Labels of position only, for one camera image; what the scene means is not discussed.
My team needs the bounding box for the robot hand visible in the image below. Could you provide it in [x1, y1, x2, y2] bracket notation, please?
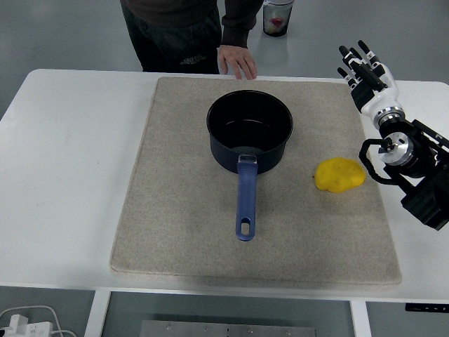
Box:
[337, 39, 401, 117]

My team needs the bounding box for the dark bin with clear liner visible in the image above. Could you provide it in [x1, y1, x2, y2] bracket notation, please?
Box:
[262, 0, 294, 38]

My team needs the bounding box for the person's hand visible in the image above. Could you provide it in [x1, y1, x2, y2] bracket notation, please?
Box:
[217, 44, 258, 81]

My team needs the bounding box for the black table control panel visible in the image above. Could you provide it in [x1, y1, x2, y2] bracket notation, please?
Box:
[406, 302, 449, 312]

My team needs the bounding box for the person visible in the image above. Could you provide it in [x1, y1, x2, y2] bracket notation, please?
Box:
[120, 0, 264, 74]

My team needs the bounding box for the white table leg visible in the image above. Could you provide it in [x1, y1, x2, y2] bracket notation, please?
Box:
[349, 300, 372, 337]
[85, 290, 112, 337]

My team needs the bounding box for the beige felt mat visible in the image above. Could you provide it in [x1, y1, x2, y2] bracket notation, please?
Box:
[110, 77, 403, 286]

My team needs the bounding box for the grey metal plate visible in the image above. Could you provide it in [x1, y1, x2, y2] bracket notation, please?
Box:
[140, 319, 319, 337]

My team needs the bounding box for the white power strip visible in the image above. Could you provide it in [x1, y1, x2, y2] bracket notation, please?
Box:
[0, 314, 53, 337]

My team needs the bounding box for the blue pot with handle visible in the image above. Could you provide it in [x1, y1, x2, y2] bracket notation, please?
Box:
[206, 90, 294, 242]

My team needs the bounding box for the white power cable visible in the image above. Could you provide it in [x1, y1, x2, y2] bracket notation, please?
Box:
[0, 304, 76, 337]

